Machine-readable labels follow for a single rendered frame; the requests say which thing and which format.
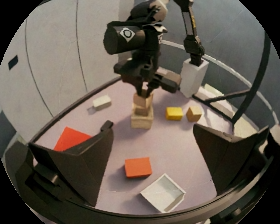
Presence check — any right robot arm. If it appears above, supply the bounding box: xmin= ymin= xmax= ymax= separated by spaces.
xmin=103 ymin=0 xmax=205 ymax=87

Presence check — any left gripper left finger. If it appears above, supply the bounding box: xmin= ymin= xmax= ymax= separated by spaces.
xmin=28 ymin=129 xmax=114 ymax=207

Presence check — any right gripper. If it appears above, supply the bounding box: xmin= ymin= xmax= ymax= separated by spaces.
xmin=113 ymin=49 xmax=182 ymax=99

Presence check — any yellow cube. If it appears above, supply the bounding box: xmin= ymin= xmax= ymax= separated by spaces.
xmin=165 ymin=107 xmax=183 ymax=120

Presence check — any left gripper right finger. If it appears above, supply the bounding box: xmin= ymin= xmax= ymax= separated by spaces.
xmin=193 ymin=123 xmax=269 ymax=196

